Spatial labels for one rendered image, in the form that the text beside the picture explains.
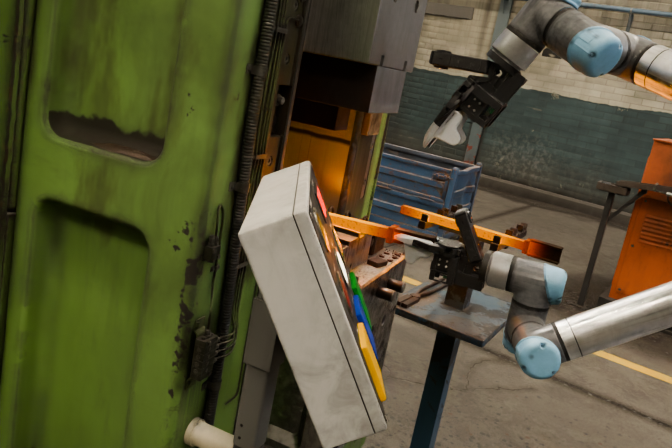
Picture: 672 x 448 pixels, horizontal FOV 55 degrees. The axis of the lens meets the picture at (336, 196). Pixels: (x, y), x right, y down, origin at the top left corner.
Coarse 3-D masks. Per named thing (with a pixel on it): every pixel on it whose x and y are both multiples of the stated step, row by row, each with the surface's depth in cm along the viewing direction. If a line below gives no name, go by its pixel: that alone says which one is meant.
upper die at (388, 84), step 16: (304, 64) 133; (320, 64) 132; (336, 64) 131; (352, 64) 129; (368, 64) 128; (304, 80) 134; (320, 80) 132; (336, 80) 131; (352, 80) 130; (368, 80) 128; (384, 80) 133; (400, 80) 143; (304, 96) 134; (320, 96) 133; (336, 96) 131; (352, 96) 130; (368, 96) 129; (384, 96) 136; (400, 96) 146; (368, 112) 129; (384, 112) 139
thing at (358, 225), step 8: (336, 216) 147; (344, 216) 148; (336, 224) 147; (344, 224) 146; (352, 224) 146; (360, 224) 145; (368, 224) 144; (376, 224) 145; (368, 232) 144; (376, 232) 143; (384, 232) 143; (392, 232) 141; (400, 232) 141; (408, 232) 141; (416, 232) 141; (392, 240) 142; (432, 240) 139
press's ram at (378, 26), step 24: (312, 0) 126; (336, 0) 124; (360, 0) 122; (384, 0) 122; (408, 0) 134; (312, 24) 126; (336, 24) 124; (360, 24) 122; (384, 24) 125; (408, 24) 138; (312, 48) 127; (336, 48) 125; (360, 48) 123; (384, 48) 128; (408, 48) 143
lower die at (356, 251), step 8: (336, 232) 144; (344, 232) 145; (352, 232) 144; (360, 232) 144; (344, 240) 140; (352, 240) 141; (360, 240) 146; (368, 240) 152; (344, 248) 137; (352, 248) 142; (360, 248) 147; (368, 248) 153; (352, 256) 143; (360, 256) 149; (352, 264) 145
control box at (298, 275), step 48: (288, 192) 82; (240, 240) 70; (288, 240) 70; (336, 240) 96; (288, 288) 71; (336, 288) 72; (288, 336) 72; (336, 336) 72; (336, 384) 74; (336, 432) 75
